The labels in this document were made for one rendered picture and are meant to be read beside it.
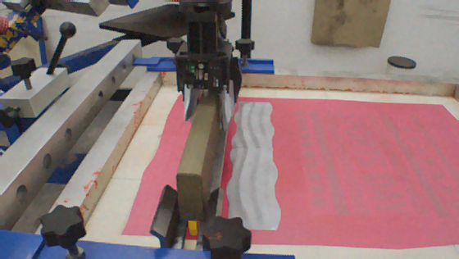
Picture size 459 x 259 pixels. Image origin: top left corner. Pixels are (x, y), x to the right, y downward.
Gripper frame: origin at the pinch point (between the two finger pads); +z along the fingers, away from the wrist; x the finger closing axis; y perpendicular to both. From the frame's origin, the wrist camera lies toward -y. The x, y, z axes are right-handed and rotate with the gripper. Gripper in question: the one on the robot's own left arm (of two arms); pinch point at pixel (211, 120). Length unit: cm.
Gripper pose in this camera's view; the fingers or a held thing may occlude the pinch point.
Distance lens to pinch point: 57.1
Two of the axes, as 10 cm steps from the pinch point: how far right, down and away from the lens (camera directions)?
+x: 10.0, 0.4, -0.6
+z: 0.0, 8.4, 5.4
